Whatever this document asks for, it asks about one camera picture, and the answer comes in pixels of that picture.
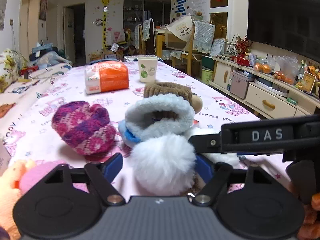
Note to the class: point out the wooden chair with cloth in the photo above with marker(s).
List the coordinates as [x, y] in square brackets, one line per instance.
[189, 38]

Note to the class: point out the pink purple knitted mitten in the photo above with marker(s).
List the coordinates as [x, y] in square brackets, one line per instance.
[85, 128]

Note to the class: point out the green waste bin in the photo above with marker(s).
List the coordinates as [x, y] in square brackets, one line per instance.
[206, 75]

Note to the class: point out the pink cartoon tablecloth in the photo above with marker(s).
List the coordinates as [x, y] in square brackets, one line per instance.
[33, 137]

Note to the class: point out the white fluffy plush mitten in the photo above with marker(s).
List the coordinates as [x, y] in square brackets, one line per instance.
[165, 166]

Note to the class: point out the black television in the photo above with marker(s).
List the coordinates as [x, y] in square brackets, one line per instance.
[292, 25]

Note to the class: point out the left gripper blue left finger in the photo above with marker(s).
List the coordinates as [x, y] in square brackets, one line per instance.
[100, 178]

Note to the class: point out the pink plush toy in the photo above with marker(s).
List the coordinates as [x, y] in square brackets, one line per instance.
[35, 174]

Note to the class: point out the yellow floral cushion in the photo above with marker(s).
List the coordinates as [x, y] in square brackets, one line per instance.
[10, 65]

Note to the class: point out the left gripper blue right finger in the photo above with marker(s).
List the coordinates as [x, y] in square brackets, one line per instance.
[215, 178]

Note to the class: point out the brown plush bear mitten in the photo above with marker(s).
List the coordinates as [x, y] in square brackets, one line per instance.
[156, 88]

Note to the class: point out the light blue fleece mitten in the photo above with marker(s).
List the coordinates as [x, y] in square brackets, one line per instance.
[154, 117]

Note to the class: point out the cream tv cabinet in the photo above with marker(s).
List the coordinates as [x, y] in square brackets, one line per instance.
[261, 92]

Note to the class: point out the sofa with cartoon cover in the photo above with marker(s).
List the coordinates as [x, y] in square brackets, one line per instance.
[20, 96]

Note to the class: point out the white paper cup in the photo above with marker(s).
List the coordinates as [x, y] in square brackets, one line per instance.
[147, 69]

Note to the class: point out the giraffe height wall sticker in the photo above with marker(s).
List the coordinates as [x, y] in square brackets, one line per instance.
[105, 4]

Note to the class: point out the orange tissue pack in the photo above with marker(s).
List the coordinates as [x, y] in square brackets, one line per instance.
[106, 76]

